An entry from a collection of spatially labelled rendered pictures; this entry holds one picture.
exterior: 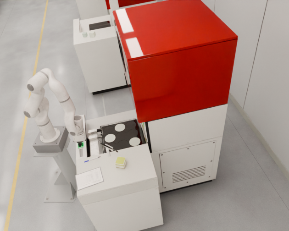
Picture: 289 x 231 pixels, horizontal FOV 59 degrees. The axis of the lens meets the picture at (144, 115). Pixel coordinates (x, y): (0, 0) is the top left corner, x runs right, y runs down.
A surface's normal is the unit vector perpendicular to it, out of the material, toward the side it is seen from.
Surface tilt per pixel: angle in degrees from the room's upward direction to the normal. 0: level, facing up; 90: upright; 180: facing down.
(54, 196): 0
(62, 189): 0
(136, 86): 90
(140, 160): 0
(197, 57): 90
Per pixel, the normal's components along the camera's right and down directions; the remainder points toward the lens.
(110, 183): -0.11, -0.71
